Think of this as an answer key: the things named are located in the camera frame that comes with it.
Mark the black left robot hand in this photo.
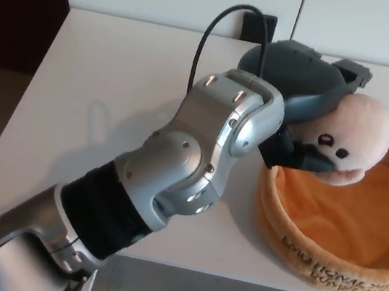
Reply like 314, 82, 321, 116
223, 32, 377, 182

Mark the beige plush dumpling toy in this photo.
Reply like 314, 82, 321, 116
286, 84, 389, 193

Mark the orange round plush plate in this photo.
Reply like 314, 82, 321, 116
242, 111, 389, 291

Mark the white table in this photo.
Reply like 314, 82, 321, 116
0, 0, 389, 291

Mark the black rectangular wall plate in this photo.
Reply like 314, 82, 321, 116
240, 10, 277, 46

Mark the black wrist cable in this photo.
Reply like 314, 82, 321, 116
187, 0, 276, 101

